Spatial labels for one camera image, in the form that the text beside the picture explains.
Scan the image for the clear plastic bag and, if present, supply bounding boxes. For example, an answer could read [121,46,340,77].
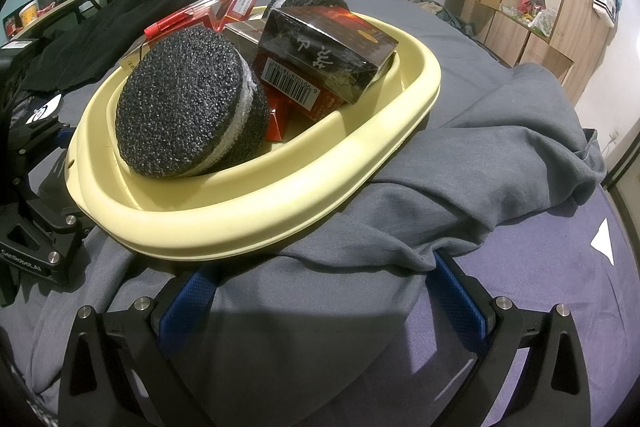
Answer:
[527,7,559,38]

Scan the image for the red box with gold ribbon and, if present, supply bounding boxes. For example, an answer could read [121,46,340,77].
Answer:
[144,0,231,38]

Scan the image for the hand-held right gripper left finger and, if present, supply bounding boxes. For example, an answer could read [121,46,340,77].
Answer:
[59,269,219,427]

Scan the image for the instant noodle cup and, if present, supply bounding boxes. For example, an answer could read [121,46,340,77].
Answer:
[17,2,39,28]

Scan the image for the black cloth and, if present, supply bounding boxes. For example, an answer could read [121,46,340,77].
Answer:
[25,0,217,94]

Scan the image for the yellow plastic basin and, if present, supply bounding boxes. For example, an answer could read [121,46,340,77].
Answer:
[65,4,442,264]

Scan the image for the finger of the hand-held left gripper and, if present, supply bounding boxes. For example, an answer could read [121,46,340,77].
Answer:
[10,119,76,160]
[0,199,94,288]

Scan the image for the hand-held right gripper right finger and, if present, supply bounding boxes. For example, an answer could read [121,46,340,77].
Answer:
[432,251,592,427]

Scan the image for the grey blanket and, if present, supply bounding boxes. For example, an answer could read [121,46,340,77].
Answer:
[30,0,608,408]

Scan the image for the wooden side shelf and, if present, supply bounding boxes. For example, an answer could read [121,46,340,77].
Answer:
[0,0,126,42]

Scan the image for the black round sandwich cookie toy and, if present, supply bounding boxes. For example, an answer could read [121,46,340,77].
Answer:
[262,0,351,20]
[115,27,271,180]

